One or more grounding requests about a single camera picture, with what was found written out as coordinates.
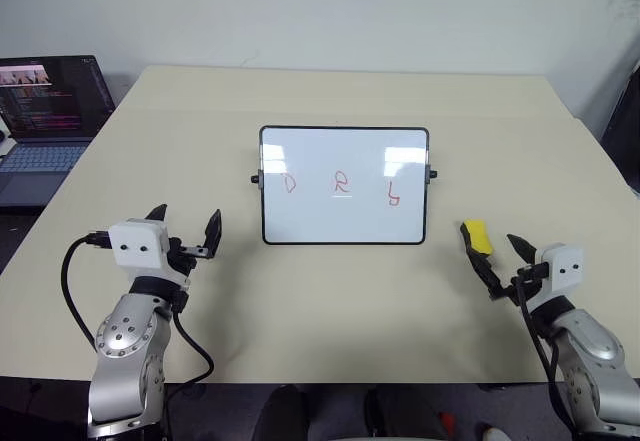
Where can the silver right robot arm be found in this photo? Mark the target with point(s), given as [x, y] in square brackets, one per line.
[595, 361]

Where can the yellow sponge eraser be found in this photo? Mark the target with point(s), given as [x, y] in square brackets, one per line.
[479, 236]

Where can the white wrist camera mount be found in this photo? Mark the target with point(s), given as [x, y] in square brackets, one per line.
[137, 243]
[562, 271]

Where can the open grey laptop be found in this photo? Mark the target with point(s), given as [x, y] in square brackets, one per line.
[45, 126]

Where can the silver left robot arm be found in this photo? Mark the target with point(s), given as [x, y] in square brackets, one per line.
[125, 336]

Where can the small black-framed whiteboard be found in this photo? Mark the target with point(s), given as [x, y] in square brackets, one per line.
[342, 186]

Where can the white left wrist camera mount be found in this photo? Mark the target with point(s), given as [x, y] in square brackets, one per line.
[137, 243]

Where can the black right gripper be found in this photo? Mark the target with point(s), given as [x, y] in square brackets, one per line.
[515, 292]

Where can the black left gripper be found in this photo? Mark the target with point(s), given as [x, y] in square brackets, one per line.
[179, 257]

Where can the small white object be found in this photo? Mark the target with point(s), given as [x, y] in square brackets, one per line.
[496, 433]

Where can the small red object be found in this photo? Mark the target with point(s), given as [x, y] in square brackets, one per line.
[447, 419]

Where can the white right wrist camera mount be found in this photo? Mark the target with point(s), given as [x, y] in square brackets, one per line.
[562, 271]

